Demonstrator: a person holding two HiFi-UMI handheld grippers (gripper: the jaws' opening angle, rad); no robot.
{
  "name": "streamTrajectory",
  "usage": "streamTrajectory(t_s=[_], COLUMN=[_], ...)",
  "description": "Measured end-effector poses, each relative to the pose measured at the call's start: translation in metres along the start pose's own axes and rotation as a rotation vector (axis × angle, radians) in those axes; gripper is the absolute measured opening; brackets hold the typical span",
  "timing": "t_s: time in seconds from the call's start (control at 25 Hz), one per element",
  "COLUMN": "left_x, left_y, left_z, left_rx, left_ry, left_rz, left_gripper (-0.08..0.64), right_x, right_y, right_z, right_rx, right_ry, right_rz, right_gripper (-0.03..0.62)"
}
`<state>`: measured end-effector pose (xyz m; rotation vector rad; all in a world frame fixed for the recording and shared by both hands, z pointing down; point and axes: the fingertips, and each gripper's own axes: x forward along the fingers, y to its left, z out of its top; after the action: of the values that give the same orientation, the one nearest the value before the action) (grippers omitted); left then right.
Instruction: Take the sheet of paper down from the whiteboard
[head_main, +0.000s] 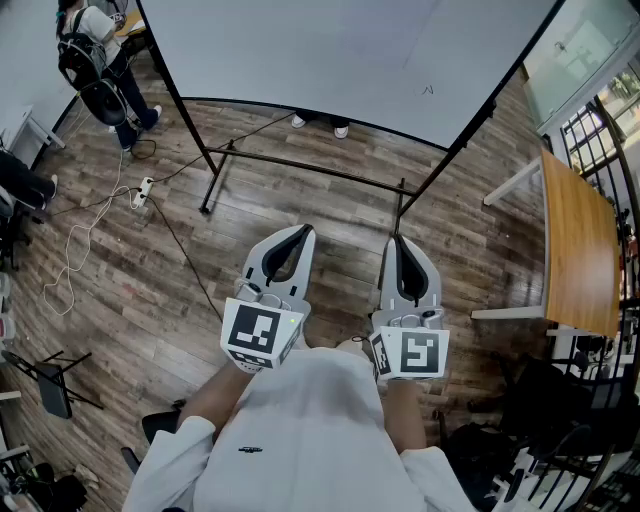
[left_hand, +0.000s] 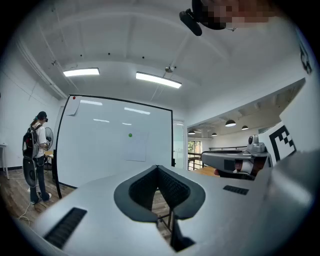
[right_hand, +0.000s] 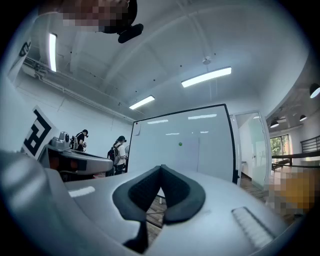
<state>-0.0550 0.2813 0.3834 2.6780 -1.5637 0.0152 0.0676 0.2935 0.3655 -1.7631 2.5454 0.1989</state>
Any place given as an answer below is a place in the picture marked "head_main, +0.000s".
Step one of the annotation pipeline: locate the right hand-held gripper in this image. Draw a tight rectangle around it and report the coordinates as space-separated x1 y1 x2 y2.
368 235 451 384

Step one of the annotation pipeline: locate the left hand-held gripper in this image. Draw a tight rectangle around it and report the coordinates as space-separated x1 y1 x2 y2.
219 223 318 376

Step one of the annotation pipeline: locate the white table with black frame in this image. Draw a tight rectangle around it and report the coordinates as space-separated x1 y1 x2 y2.
134 0 574 152

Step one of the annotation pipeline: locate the person's left forearm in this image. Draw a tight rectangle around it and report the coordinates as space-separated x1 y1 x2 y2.
177 359 257 444

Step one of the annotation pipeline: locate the person's right forearm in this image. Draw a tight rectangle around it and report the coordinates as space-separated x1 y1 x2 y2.
382 378 429 454

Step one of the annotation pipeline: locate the white power strip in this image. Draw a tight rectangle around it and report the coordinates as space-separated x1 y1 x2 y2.
130 175 156 211

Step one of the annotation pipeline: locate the wooden table with white legs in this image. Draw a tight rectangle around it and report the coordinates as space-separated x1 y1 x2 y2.
471 146 622 340

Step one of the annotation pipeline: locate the person's white shirt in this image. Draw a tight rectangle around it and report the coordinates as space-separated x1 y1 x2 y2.
122 346 482 512

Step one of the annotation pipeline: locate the black bag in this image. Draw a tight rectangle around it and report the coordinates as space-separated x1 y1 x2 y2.
443 421 517 507

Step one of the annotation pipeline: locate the black office chair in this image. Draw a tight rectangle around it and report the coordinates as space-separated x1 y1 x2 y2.
119 398 187 475

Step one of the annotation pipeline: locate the black metal railing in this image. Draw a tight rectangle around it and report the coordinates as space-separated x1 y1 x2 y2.
558 93 640 512

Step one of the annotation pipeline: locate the black round chair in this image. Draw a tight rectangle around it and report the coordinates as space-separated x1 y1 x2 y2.
81 78 129 127

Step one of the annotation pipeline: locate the black folding stool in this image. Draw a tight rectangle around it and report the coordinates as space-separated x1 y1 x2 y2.
1 348 105 421

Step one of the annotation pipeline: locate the glass partition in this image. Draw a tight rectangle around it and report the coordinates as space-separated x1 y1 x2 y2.
521 0 640 132

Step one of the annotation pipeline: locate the black backpack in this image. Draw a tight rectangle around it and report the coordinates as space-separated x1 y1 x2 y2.
56 30 109 92

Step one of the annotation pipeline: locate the white desk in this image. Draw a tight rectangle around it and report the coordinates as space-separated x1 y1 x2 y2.
0 103 67 167

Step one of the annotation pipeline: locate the black floor cable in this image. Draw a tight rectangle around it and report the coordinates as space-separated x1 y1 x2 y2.
142 194 225 322

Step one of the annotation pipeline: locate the white cable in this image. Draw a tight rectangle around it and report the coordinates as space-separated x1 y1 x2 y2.
41 99 144 318

